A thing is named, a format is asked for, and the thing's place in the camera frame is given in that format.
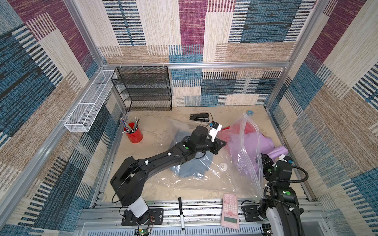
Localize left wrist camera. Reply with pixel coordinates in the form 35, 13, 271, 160
209, 121, 222, 142

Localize pens in cup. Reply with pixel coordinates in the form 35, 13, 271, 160
120, 118, 139, 134

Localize red pen cup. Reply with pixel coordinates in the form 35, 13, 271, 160
126, 127, 143, 144

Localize lilac garment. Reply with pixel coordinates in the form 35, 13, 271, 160
227, 132, 288, 175

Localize red trousers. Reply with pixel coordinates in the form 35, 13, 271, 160
217, 122, 256, 142

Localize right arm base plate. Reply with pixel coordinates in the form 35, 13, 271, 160
241, 205, 265, 222

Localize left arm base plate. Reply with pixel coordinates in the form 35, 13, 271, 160
121, 208, 164, 226

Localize blue garment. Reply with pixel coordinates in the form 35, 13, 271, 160
172, 131, 215, 179

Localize aluminium front rail frame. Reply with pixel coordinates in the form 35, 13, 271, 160
74, 199, 273, 236

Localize black marker pen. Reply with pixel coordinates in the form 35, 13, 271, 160
178, 197, 185, 231

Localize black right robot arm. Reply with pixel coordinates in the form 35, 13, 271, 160
259, 154, 309, 236

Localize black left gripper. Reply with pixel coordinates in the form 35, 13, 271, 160
194, 137, 228, 156

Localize black mesh shelf rack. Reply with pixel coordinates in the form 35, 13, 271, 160
112, 66, 173, 112

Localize white wire wall basket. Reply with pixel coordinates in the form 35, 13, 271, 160
64, 70, 114, 132

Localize black stapler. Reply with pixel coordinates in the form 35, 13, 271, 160
190, 113, 210, 123

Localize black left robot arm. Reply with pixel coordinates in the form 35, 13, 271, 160
110, 122, 226, 224

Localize clear plastic vacuum bag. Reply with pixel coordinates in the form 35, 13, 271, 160
161, 114, 263, 199

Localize pink calculator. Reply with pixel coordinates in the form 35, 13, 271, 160
221, 193, 240, 230

